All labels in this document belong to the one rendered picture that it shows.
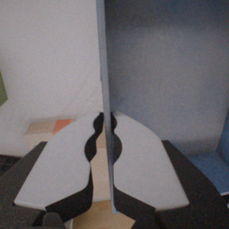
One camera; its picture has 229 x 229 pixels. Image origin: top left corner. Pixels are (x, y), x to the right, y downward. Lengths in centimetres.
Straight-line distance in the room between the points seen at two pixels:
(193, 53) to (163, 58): 3
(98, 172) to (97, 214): 39
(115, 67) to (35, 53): 43
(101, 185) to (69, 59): 40
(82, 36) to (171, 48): 39
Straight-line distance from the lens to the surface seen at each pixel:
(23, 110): 66
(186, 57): 18
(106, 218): 89
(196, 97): 20
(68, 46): 55
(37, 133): 60
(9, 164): 76
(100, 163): 52
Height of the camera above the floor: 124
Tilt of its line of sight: 61 degrees down
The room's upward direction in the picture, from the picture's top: 172 degrees clockwise
